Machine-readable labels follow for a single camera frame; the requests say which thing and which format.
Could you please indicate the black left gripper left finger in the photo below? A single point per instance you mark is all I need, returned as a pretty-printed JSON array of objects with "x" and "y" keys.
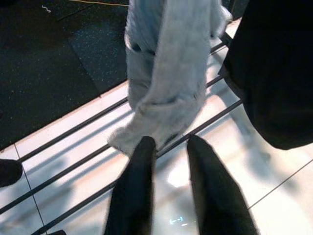
[{"x": 134, "y": 191}]

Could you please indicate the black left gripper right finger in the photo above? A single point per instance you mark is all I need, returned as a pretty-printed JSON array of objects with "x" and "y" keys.
[{"x": 215, "y": 195}]

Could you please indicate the light blue denim garment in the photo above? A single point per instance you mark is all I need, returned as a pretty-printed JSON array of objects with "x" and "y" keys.
[{"x": 171, "y": 73}]

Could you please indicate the black rack bottom shelf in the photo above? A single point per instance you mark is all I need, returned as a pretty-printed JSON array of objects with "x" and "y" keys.
[{"x": 73, "y": 129}]

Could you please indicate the plain black hanging garment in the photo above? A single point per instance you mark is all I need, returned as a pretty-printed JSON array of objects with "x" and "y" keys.
[{"x": 9, "y": 172}]

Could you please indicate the black shirt with white print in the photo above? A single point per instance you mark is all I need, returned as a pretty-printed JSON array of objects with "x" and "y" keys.
[{"x": 274, "y": 73}]

